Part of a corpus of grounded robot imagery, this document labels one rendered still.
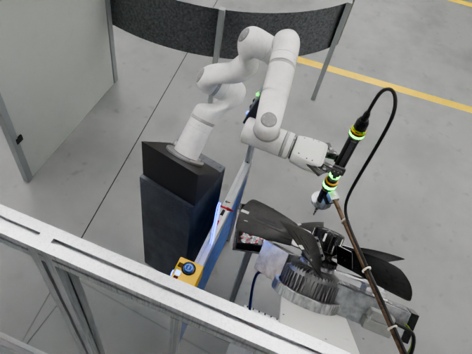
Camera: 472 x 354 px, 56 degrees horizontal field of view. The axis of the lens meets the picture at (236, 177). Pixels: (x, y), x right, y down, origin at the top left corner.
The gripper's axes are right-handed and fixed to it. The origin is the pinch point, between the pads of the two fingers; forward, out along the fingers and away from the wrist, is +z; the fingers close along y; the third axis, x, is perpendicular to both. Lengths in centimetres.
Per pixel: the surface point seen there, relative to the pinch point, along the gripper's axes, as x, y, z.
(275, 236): -45.6, 4.2, -9.4
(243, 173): -79, -44, -35
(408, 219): -165, -126, 83
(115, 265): 40, 71, -32
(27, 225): 40, 71, -47
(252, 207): -48, -6, -22
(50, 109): -128, -73, -179
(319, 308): -50, 23, 14
